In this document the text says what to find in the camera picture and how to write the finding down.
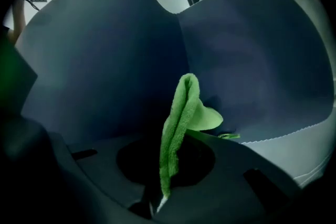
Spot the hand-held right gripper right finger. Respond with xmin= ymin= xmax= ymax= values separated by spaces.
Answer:
xmin=154 ymin=129 xmax=303 ymax=224

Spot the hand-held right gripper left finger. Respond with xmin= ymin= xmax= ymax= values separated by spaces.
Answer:
xmin=48 ymin=131 xmax=153 ymax=224

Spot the green cleaning cloth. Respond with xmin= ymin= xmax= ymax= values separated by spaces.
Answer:
xmin=156 ymin=73 xmax=241 ymax=214

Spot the navy blue chair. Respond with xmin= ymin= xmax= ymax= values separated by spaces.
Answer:
xmin=15 ymin=0 xmax=336 ymax=190

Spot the person's left forearm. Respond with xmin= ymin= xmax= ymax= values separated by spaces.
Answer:
xmin=10 ymin=0 xmax=27 ymax=43

